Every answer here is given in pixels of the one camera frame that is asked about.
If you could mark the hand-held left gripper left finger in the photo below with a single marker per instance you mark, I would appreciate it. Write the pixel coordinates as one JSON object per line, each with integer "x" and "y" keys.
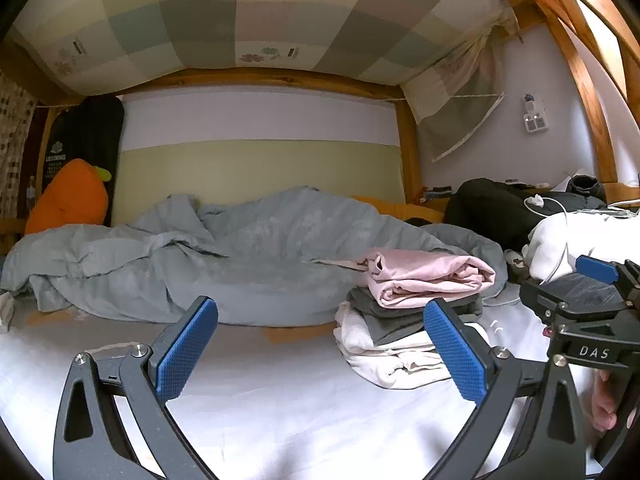
{"x": 187, "y": 347}

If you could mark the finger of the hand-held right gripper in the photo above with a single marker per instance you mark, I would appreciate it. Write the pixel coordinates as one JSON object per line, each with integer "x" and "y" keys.
{"x": 595, "y": 268}
{"x": 580, "y": 292}

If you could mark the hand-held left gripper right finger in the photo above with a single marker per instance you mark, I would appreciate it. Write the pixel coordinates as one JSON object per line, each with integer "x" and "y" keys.
{"x": 455, "y": 350}

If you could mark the pink t-shirt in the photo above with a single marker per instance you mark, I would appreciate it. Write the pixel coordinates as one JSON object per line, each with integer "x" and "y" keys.
{"x": 425, "y": 275}

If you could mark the person's right hand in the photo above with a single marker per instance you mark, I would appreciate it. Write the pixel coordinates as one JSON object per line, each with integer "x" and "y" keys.
{"x": 602, "y": 405}

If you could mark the white garment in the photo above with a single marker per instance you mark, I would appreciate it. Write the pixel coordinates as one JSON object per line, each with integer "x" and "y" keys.
{"x": 560, "y": 240}

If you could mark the cream folded garment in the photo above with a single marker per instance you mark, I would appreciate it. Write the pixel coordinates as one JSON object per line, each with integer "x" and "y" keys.
{"x": 385, "y": 360}

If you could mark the dark grey folded garment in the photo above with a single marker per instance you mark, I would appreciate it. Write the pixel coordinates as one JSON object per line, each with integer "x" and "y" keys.
{"x": 380, "y": 320}

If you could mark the grey-green duvet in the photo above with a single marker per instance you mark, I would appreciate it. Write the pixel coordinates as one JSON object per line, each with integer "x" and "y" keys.
{"x": 225, "y": 260}

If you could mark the grey printed bed sheet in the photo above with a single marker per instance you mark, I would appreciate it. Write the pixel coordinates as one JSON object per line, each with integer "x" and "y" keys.
{"x": 275, "y": 400}

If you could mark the black jacket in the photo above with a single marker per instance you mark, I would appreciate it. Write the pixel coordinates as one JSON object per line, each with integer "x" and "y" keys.
{"x": 490, "y": 205}

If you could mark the mustard yellow cloth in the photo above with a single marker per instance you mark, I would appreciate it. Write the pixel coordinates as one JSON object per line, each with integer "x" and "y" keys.
{"x": 395, "y": 207}

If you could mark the small white cloth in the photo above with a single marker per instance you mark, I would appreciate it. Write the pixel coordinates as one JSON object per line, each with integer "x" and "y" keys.
{"x": 5, "y": 310}

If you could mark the orange carrot plush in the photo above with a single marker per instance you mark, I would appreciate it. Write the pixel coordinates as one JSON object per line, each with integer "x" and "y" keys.
{"x": 70, "y": 195}

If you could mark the black hanging bag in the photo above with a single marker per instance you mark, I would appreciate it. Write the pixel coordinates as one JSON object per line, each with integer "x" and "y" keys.
{"x": 85, "y": 130}

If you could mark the checked bed canopy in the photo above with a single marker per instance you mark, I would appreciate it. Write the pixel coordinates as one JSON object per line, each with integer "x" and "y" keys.
{"x": 250, "y": 10}

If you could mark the white wall socket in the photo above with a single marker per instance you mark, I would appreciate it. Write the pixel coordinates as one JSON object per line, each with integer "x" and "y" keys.
{"x": 535, "y": 120}

